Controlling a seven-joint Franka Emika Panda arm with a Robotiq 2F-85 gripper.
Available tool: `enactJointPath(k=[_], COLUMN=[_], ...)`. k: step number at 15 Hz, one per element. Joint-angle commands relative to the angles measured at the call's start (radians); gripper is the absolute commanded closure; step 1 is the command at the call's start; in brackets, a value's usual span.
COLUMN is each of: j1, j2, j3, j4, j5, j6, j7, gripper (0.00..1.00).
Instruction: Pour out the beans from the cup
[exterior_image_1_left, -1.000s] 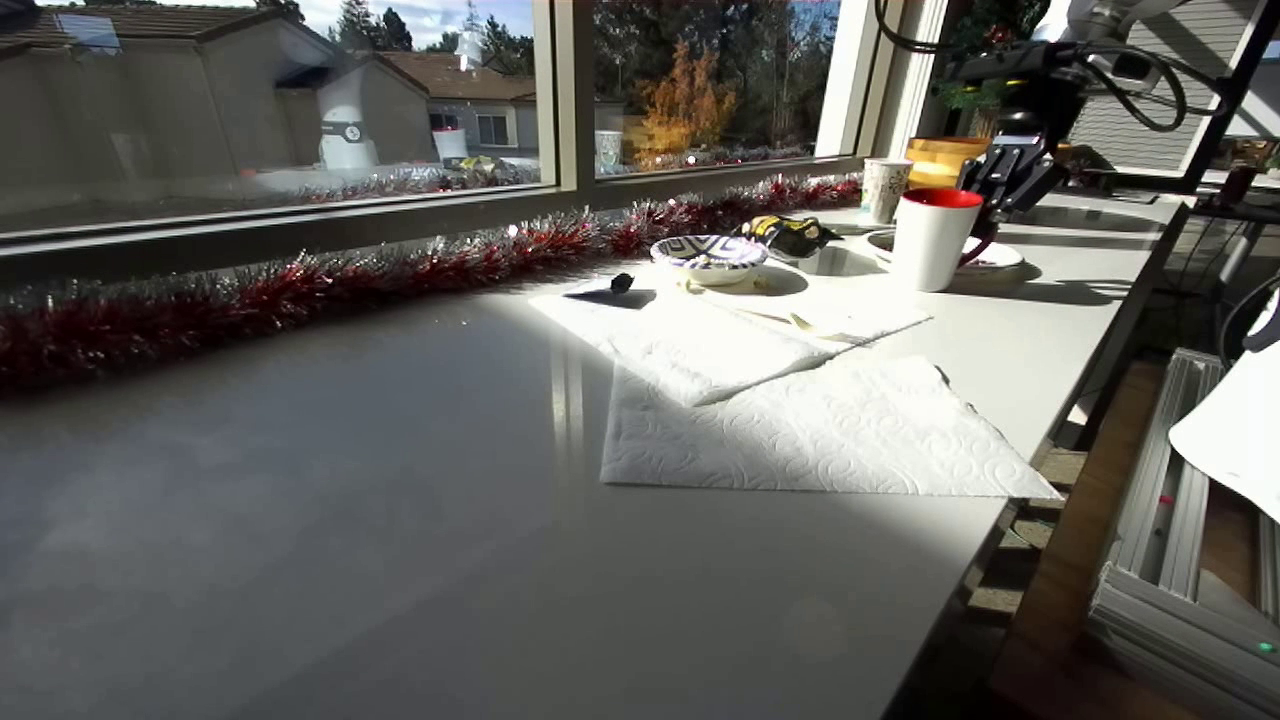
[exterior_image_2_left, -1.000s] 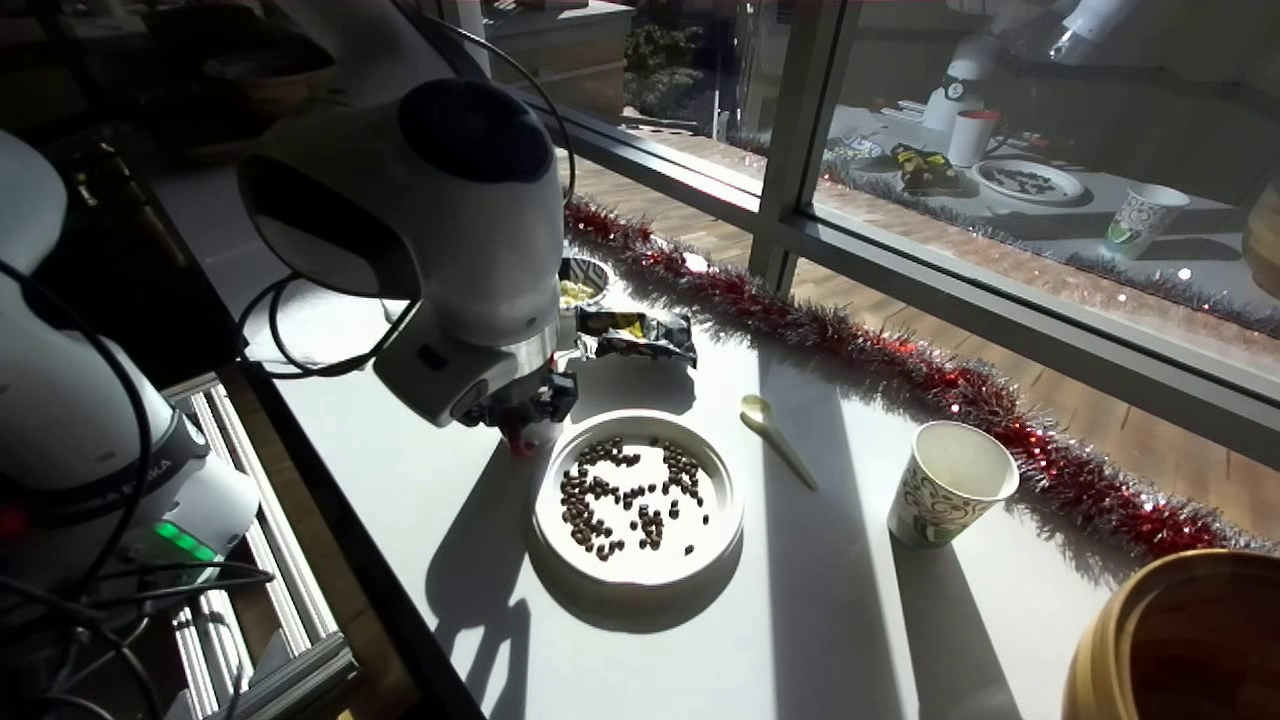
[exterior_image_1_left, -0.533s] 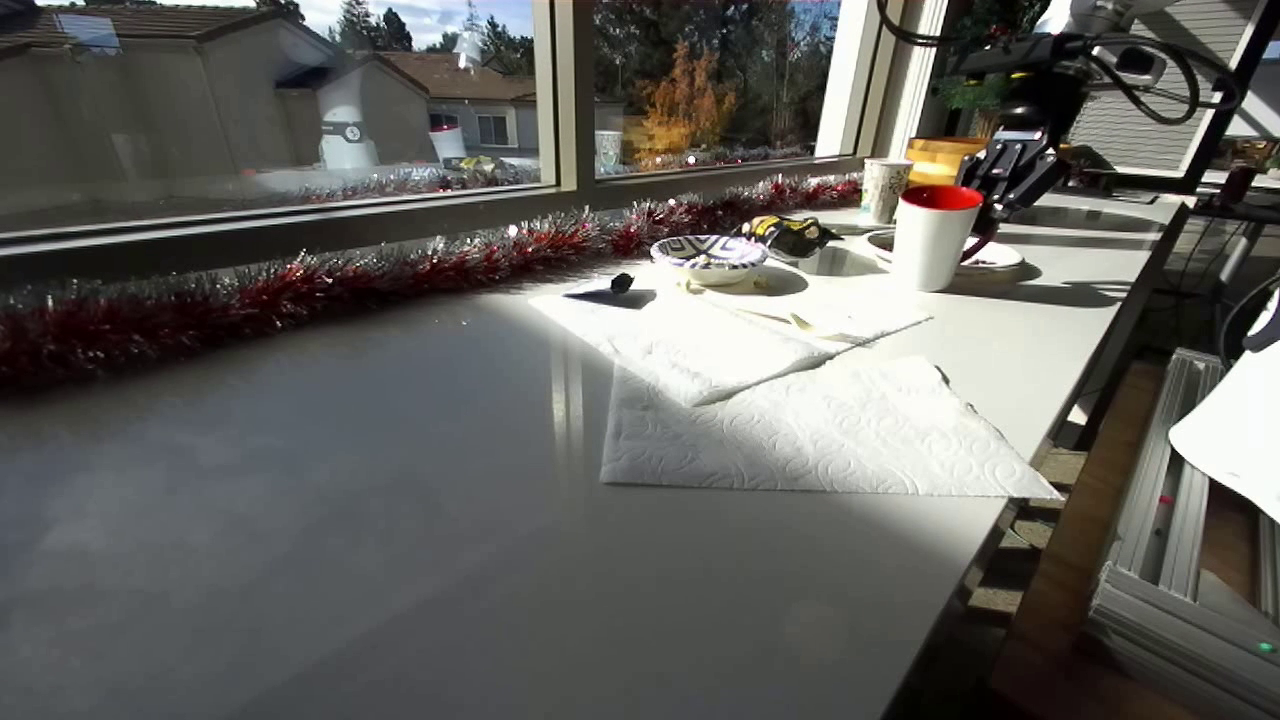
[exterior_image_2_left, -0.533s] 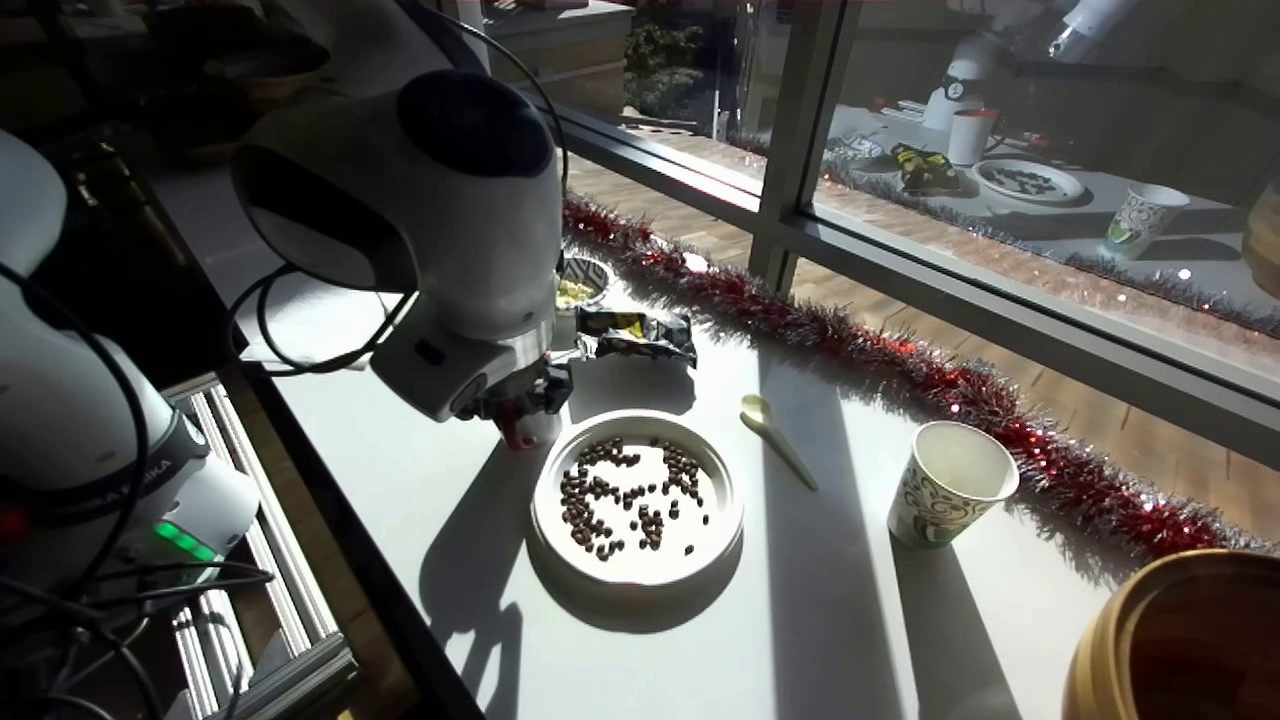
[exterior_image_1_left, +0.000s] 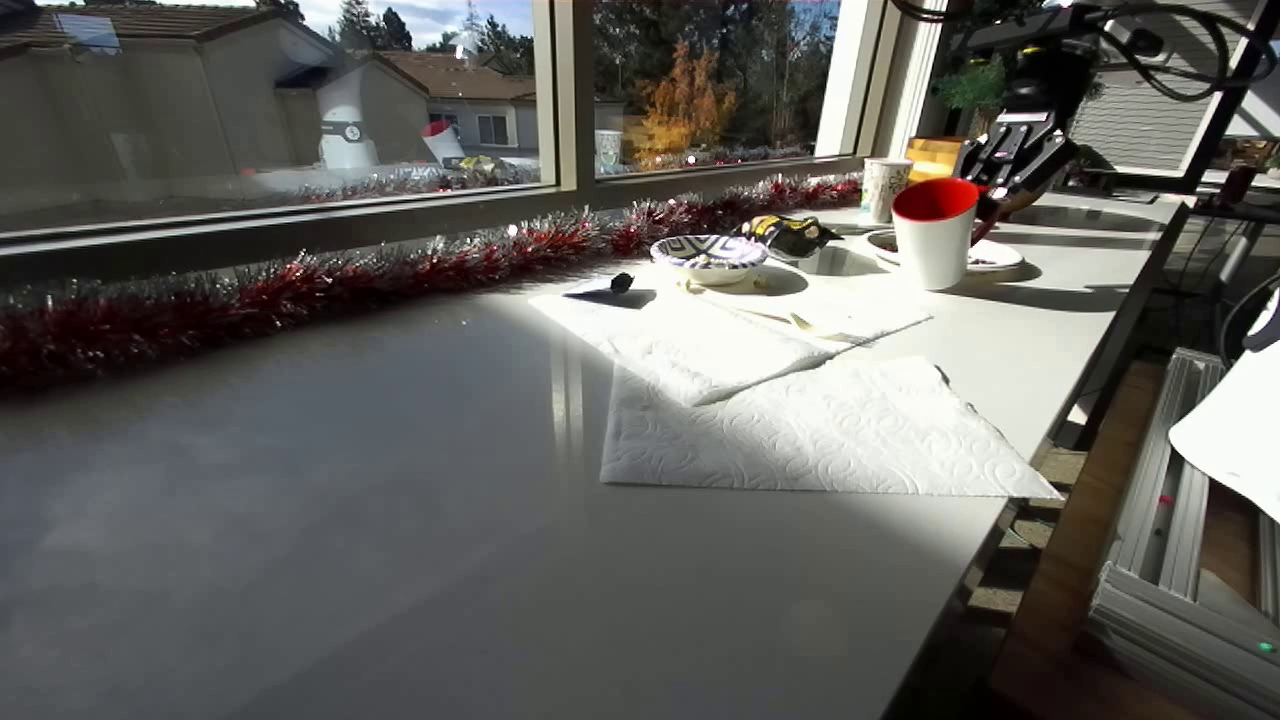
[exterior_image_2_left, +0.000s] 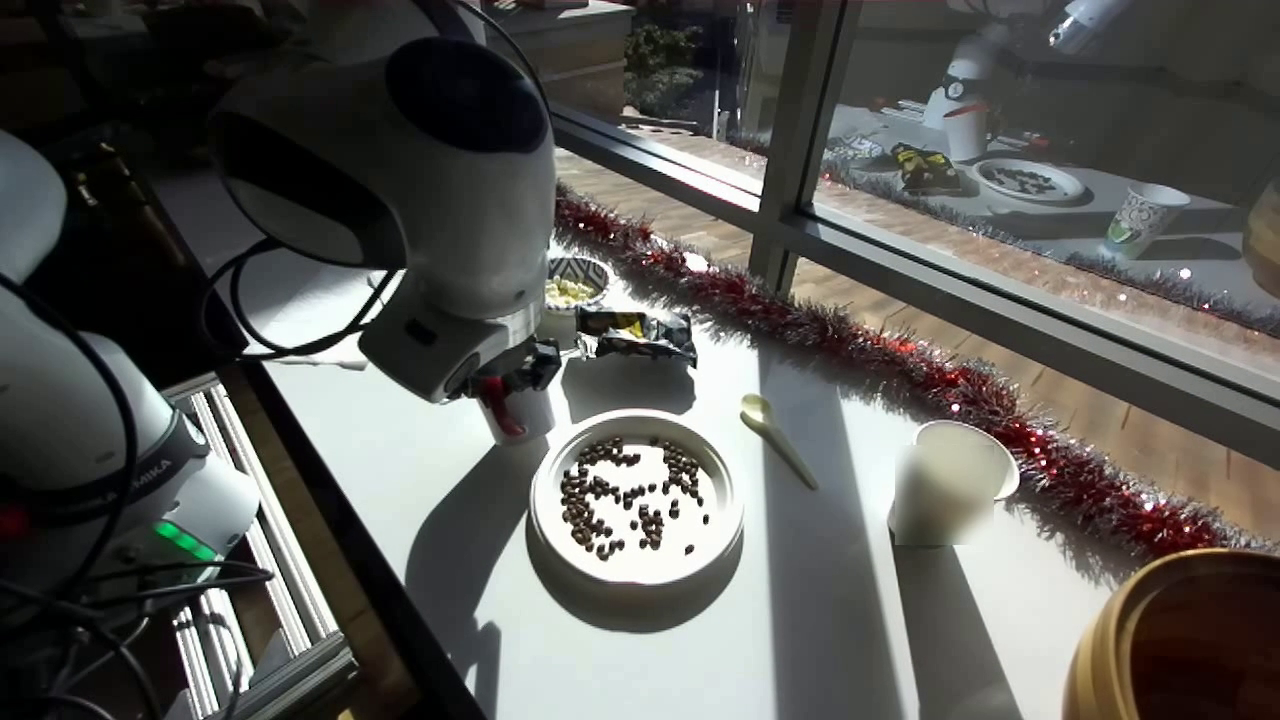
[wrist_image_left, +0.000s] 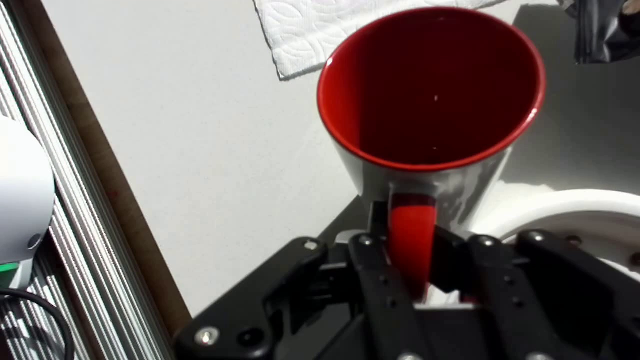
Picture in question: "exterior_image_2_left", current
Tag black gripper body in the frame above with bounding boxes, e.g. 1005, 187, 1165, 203
455, 337, 569, 406

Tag brown beans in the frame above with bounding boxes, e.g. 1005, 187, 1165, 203
555, 438, 717, 564

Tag patterned paper cup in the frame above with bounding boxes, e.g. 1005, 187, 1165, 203
889, 418, 1025, 551

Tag blue patterned bowl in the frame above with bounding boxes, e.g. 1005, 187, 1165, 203
541, 251, 615, 316

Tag black yellow snack packet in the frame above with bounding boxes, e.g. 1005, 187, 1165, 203
574, 305, 699, 374

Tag white round plate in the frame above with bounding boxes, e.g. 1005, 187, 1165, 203
527, 407, 749, 591

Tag wooden spoon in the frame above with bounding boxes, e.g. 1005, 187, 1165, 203
737, 393, 825, 498

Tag red tinsel garland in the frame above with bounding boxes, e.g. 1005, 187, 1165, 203
554, 192, 1250, 562

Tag bamboo steamer basket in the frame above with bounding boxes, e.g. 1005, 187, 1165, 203
1060, 543, 1280, 720

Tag aluminium rail frame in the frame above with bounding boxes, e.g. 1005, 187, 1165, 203
160, 374, 363, 720

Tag window frame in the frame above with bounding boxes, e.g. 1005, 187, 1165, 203
531, 0, 1280, 473

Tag black cable bundle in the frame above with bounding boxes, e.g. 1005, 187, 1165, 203
0, 558, 280, 720

